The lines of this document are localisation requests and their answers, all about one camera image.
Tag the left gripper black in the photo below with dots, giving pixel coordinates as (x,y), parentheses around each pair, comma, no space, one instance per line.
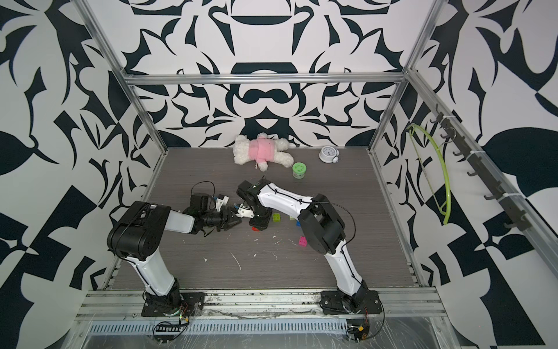
(228,217)

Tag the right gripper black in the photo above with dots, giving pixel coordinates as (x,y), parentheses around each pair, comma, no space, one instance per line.
(258,224)

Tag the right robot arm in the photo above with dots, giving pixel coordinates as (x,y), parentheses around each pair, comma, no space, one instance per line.
(322,227)

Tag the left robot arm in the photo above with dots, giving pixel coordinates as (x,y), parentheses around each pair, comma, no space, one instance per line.
(137,236)

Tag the green lidded jar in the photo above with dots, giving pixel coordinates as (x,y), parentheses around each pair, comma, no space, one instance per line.
(299,170)

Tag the white teddy bear pink shirt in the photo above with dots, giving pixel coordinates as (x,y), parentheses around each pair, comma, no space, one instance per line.
(262,150)

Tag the white alarm clock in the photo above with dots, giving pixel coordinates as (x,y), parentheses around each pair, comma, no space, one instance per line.
(329,155)

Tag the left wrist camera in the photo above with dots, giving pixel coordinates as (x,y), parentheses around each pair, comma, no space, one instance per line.
(207,201)

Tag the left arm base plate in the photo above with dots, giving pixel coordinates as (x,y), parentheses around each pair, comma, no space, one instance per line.
(184,304)

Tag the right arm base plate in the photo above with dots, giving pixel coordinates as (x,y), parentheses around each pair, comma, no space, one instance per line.
(338,303)

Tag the aluminium frame rail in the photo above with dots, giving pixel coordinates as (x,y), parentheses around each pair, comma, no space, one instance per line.
(160,79)

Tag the black wall hook rail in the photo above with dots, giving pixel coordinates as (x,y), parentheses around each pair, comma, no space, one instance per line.
(469,151)

